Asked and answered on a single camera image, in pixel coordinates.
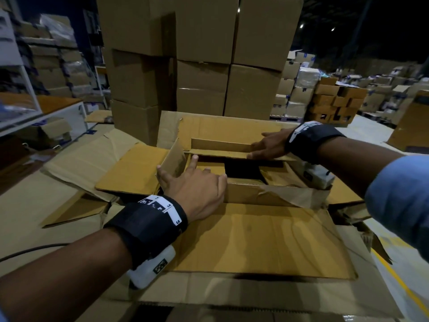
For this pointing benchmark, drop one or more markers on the stack of orange-brown boxes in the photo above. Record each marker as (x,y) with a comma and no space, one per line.
(331,100)

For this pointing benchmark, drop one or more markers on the stack of tall brown cartons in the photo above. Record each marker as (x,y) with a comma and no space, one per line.
(201,30)

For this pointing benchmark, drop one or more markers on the tilted tan carton dark label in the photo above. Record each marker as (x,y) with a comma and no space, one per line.
(410,127)

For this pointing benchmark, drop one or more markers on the light blue right sleeve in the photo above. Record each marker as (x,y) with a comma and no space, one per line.
(402,197)

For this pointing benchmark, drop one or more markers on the pale cardboard box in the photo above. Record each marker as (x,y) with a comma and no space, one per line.
(167,125)

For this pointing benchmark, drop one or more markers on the person's right hand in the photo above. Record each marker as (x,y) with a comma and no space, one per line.
(273,145)

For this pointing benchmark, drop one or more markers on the white printed carton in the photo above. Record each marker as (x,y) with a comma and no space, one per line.
(8,40)

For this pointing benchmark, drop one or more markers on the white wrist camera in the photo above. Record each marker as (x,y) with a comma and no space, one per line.
(150,268)
(315,177)

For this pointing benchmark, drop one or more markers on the metal storage rack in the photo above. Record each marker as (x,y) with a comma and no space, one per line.
(57,103)

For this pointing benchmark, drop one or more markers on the crumpled brown floor carton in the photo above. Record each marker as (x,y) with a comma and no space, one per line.
(50,130)

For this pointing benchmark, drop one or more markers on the large cardboard box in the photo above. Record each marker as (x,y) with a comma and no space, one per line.
(83,164)

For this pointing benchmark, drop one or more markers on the pile of wrapped shelf cartons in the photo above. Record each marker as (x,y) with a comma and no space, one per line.
(57,67)

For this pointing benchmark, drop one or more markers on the stack of pale taped boxes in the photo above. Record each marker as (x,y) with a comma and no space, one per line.
(298,90)

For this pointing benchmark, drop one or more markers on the dark brown cardboard carton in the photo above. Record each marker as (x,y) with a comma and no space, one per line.
(281,174)

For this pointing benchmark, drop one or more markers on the person's left forearm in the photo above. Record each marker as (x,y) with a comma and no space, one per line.
(60,281)

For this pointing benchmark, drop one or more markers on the pile of assorted warehouse boxes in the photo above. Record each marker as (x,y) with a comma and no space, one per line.
(385,93)

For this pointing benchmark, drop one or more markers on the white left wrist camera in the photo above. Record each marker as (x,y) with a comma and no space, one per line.
(150,268)

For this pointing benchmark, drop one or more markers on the person's right forearm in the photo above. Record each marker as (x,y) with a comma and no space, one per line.
(355,164)

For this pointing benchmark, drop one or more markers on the person's left hand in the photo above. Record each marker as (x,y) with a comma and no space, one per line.
(197,194)

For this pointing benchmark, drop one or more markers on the yellowish brown cardboard carton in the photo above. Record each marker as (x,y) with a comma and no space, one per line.
(261,241)

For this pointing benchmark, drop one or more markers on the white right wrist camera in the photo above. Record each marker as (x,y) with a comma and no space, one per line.
(315,177)

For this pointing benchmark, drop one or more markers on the blue pallet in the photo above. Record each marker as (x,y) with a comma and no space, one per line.
(285,118)

